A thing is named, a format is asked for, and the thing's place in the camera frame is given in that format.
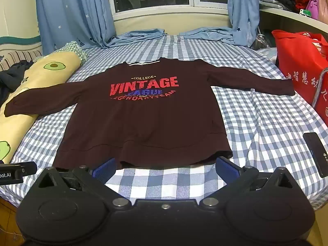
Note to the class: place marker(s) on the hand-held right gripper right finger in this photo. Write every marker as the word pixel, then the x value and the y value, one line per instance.
pixel 228 167

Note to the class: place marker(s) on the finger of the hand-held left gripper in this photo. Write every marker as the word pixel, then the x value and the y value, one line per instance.
pixel 28 167

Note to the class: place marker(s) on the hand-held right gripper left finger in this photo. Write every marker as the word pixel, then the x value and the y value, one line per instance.
pixel 103 171

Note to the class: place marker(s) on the maroon printed sweatshirt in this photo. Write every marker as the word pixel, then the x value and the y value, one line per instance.
pixel 143 128

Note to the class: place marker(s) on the blue checkered bed sheet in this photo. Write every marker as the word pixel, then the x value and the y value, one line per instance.
pixel 256 133

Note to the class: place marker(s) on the black phone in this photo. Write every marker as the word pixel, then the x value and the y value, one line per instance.
pixel 316 151

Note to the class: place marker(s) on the yellow avocado print pillow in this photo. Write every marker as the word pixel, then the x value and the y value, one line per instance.
pixel 38 76

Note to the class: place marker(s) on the dark clothing heap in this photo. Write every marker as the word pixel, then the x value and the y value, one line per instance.
pixel 10 76

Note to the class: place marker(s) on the teal striped headboard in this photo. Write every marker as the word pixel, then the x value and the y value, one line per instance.
pixel 15 53

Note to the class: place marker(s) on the red tote bag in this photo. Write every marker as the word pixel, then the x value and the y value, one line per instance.
pixel 297 64

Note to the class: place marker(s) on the blue star curtain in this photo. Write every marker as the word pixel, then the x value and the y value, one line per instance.
pixel 71 10
pixel 243 10

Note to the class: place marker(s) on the white curved shelf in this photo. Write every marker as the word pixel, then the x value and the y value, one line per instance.
pixel 281 15

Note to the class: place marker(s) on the green white toy car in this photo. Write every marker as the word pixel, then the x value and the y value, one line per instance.
pixel 305 13

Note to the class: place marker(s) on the pink handbag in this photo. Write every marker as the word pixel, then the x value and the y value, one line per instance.
pixel 316 7

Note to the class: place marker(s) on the metal tube frame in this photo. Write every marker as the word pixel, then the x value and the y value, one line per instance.
pixel 319 87

